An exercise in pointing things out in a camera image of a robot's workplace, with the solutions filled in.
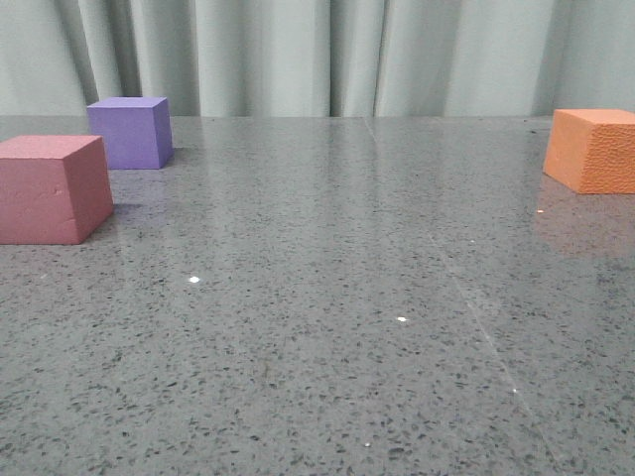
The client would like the orange foam cube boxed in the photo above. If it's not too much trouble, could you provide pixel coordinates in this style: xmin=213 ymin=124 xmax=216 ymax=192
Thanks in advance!
xmin=543 ymin=109 xmax=634 ymax=194

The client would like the red foam cube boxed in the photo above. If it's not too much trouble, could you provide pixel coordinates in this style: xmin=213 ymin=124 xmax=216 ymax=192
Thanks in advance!
xmin=1 ymin=135 xmax=113 ymax=245

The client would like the pale green curtain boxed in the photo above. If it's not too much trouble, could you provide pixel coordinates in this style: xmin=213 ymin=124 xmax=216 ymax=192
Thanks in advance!
xmin=1 ymin=1 xmax=634 ymax=117

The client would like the purple foam cube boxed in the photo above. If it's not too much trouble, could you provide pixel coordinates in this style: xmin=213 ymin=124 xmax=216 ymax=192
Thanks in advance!
xmin=87 ymin=97 xmax=174 ymax=170

